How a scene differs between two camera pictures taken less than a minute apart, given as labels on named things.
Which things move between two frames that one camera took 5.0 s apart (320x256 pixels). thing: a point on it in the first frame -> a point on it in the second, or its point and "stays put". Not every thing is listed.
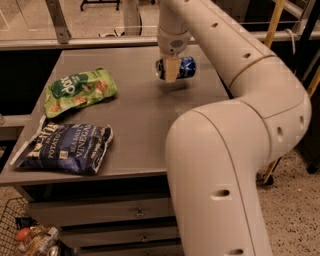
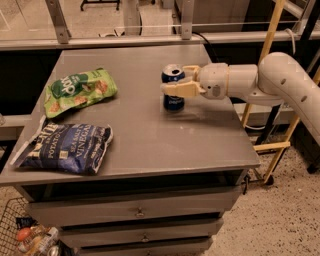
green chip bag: x=77 y=90 stays put
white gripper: x=172 y=42 -> x=213 y=80
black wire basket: x=22 y=232 stays put
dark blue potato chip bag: x=71 y=148 stays put
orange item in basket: x=23 y=234 stays put
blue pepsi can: x=186 y=68 -> x=169 y=73
